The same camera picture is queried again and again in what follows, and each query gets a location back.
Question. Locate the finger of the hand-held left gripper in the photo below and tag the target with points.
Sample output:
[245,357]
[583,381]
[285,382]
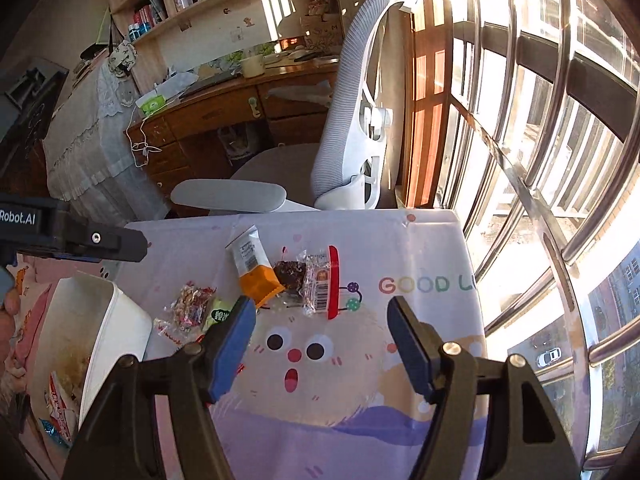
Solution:
[100,240]

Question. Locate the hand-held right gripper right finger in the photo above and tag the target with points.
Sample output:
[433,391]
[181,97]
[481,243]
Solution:
[410,350]

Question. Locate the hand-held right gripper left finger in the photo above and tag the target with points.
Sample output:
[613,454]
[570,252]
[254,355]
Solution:
[230,345]

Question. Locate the green white small packet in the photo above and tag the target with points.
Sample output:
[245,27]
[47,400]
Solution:
[220,315]

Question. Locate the colourful clear candy packet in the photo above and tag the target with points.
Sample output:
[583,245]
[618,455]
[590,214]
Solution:
[190,305]

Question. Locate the orange white snack packet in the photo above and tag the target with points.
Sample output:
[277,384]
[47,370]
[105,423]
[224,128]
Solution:
[255,280]

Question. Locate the white plastic storage bin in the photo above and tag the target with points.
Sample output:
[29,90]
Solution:
[120,330]

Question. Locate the dark dried fruit packet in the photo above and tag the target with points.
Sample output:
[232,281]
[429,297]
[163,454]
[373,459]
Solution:
[290,272]

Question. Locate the red edged snack packet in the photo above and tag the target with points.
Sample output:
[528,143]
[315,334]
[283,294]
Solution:
[320,280]

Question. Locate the person's left hand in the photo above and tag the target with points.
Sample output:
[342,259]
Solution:
[9,305]

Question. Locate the pink printed sheet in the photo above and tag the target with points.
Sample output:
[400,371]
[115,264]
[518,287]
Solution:
[35,310]

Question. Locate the white lace cover cloth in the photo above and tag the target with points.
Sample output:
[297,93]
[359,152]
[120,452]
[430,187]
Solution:
[90,150]

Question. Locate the dark wooden cabinet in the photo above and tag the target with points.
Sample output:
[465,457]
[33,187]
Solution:
[25,135]

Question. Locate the cartoon printed tablecloth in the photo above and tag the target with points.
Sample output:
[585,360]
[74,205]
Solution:
[350,260]

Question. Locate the white car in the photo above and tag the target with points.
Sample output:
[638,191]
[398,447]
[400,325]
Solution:
[549,357]

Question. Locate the green tissue pack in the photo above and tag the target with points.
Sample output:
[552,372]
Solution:
[152,105]

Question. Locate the wooden desk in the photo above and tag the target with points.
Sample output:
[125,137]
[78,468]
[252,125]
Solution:
[210,115]

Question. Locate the clear plastic bag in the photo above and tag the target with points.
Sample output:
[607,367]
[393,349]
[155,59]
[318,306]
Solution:
[235,142]

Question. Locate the white patterned cloth pouch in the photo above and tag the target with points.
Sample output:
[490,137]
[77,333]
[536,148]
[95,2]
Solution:
[122,56]

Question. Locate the black hat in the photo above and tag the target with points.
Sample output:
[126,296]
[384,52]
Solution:
[94,51]

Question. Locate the metal window grille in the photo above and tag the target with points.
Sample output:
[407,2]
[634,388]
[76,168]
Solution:
[540,210]

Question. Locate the black keyboard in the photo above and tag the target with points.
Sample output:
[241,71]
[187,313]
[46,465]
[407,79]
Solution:
[210,82]

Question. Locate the cream pot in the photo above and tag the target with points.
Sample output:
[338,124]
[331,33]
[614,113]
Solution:
[252,66]

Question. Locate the grey office chair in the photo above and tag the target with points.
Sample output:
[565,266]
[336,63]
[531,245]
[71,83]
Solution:
[345,110]

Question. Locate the cardboard box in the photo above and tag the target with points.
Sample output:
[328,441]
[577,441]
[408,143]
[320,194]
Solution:
[322,32]

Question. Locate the small doll figure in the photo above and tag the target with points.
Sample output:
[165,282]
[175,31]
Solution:
[318,0]

